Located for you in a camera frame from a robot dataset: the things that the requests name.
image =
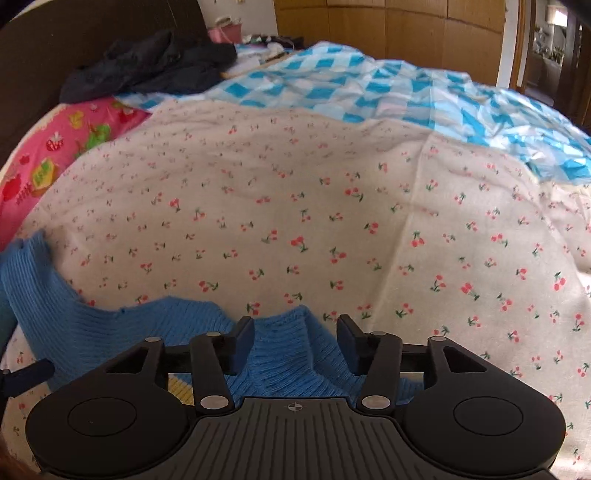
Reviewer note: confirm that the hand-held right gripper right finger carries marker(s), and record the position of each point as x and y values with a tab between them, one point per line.
347	344

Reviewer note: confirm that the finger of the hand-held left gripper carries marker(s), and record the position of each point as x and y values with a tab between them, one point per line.
32	374

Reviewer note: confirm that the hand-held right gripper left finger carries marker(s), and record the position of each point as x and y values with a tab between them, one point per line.
242	344

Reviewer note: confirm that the blue knit sweater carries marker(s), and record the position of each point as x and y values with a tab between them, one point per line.
286	350

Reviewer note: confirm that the teal knit garment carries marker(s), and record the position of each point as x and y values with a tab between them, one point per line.
5	323

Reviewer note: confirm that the cherry print bed sheet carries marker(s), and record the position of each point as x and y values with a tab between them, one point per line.
277	184

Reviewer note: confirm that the pink strawberry print sheet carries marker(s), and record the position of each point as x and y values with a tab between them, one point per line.
46	152

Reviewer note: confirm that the blue checked blanket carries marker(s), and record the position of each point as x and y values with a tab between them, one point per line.
351	78

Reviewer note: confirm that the dark jacket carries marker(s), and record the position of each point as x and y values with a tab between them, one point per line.
161	64

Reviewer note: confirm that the pink basket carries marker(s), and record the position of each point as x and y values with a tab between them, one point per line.
224	32

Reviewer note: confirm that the wooden wardrobe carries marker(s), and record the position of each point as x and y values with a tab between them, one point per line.
415	32

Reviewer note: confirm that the dark brown headboard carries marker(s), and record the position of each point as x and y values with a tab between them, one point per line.
46	37

